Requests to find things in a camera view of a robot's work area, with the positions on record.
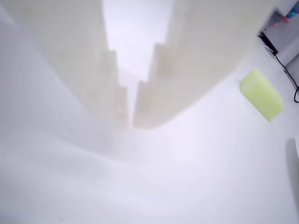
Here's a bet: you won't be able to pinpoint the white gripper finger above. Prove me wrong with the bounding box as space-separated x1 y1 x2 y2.
0 0 130 150
132 0 280 128

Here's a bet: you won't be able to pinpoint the pale yellow foam block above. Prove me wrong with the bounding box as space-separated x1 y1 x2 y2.
239 68 285 122

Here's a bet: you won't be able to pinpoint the grey perforated panel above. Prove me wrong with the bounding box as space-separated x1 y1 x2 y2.
261 8 299 66

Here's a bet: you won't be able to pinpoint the small coloured balls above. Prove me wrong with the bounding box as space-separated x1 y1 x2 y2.
273 7 299 27

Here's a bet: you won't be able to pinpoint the thin black table cable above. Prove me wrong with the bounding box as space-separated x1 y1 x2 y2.
275 53 299 104

